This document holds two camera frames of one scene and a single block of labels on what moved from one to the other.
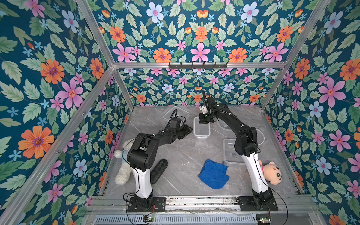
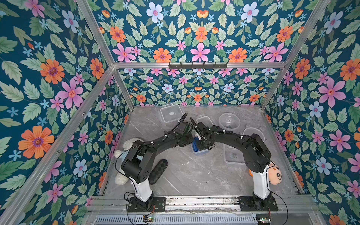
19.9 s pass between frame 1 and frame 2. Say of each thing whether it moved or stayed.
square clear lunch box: stayed
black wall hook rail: stayed
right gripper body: moved
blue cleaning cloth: moved
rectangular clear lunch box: moved
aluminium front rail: stayed
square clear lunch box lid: moved
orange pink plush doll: stayed
